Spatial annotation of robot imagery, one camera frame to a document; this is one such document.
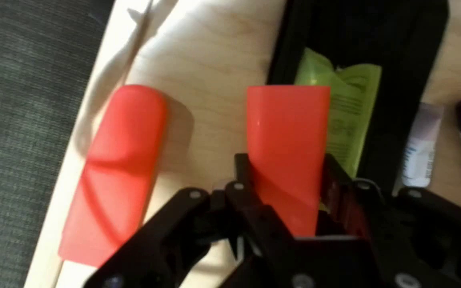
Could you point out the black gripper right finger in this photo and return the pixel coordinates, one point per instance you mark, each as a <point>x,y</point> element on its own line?
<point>428,240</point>

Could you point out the orange plastic object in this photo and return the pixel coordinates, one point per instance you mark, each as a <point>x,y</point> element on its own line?
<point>287,138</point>

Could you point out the green packet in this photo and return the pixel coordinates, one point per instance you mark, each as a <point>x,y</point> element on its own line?
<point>356,106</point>

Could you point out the white squeeze tube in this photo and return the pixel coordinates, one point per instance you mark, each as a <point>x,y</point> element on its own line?
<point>423,144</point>

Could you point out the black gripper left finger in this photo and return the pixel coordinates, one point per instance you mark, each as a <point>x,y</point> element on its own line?
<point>240,213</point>

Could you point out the red rounded silicone case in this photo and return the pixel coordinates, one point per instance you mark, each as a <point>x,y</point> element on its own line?
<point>119,170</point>

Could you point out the black tray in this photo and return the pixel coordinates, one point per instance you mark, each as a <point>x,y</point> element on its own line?
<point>391,42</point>

